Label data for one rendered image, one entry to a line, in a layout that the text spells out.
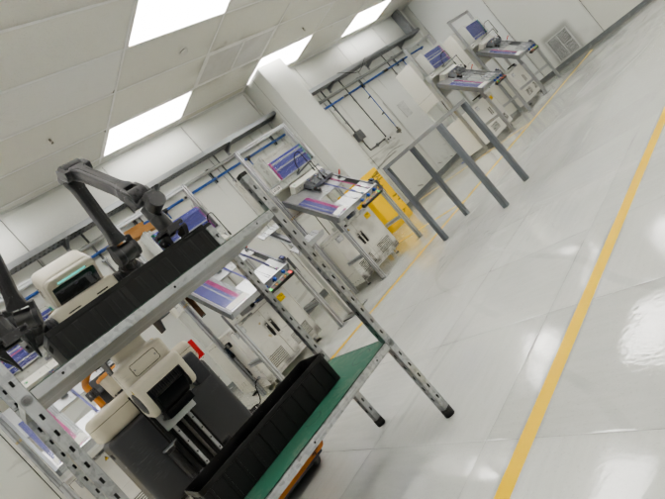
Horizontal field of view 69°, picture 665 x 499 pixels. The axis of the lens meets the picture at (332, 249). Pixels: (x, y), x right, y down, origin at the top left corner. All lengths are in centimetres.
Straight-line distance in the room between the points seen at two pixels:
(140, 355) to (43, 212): 404
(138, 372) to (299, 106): 555
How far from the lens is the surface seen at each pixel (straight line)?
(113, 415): 238
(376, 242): 516
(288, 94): 722
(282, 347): 427
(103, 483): 135
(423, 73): 768
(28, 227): 596
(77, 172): 203
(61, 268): 217
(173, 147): 669
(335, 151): 704
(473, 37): 907
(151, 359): 217
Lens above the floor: 80
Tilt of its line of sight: 3 degrees down
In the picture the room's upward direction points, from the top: 41 degrees counter-clockwise
